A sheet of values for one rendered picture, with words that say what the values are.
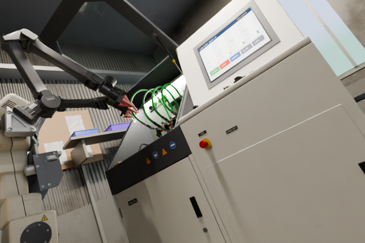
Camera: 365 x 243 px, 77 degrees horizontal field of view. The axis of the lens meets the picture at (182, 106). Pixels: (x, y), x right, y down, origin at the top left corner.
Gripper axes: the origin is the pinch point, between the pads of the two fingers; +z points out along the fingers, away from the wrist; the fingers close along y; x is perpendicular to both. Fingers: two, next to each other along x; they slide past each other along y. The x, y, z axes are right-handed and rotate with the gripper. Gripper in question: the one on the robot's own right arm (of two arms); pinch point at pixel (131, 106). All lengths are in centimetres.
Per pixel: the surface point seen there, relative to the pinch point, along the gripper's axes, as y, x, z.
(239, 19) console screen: 49, -61, 24
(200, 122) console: -12.9, -33.5, 29.1
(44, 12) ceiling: 174, 144, -143
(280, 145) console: -26, -61, 51
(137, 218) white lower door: -46, 30, 39
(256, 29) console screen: 39, -67, 31
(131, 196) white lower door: -36, 29, 30
